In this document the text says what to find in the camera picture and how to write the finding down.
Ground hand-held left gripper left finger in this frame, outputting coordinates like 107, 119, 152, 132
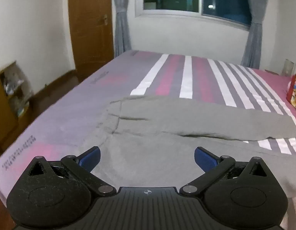
27, 146, 115, 197

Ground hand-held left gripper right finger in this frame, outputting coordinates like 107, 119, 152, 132
180, 146, 271, 197

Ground grey pants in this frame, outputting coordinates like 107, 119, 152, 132
92, 95, 296, 198

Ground striped bed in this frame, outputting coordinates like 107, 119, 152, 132
0, 50, 296, 230

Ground wooden cabinet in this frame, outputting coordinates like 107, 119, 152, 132
0, 61, 35, 149

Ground clear plastic container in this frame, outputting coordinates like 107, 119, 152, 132
282, 59, 295, 76

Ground wooden door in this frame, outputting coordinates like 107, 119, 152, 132
68, 0, 115, 83

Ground grey curtain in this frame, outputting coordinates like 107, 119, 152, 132
110, 0, 132, 57
241, 0, 271, 69

